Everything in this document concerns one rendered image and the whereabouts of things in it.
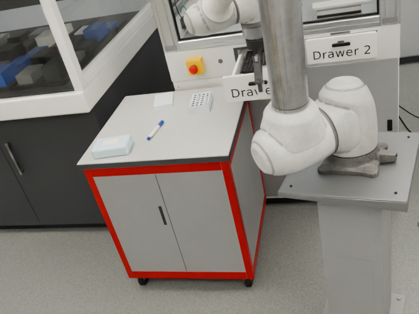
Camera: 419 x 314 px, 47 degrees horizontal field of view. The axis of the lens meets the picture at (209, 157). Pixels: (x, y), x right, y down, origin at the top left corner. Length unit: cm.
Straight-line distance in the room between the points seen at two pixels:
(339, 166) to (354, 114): 19
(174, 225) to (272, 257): 58
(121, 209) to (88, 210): 71
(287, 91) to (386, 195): 41
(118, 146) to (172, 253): 56
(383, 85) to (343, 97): 87
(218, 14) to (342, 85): 44
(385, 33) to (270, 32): 102
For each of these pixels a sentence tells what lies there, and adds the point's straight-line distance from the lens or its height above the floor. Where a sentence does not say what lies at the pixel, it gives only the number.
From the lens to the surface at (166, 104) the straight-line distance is 217.
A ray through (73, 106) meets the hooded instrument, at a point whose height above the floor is 84.
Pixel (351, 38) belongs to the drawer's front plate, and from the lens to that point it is 213.
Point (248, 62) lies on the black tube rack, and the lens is 209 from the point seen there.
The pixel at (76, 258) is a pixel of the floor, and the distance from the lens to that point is 275.
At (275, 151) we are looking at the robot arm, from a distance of 130.
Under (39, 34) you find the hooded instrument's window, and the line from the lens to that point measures 219.
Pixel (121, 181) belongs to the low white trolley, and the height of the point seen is 66.
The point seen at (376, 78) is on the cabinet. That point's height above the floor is 71.
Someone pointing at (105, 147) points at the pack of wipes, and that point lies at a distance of 191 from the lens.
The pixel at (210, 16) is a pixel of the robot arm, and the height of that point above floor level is 126.
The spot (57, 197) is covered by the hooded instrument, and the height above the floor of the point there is 27.
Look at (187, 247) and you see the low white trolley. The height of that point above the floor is 29.
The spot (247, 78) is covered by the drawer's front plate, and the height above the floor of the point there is 91.
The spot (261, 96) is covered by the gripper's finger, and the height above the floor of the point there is 91.
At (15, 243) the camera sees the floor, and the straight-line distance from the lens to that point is 307.
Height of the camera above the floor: 169
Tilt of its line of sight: 32 degrees down
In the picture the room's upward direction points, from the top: 14 degrees counter-clockwise
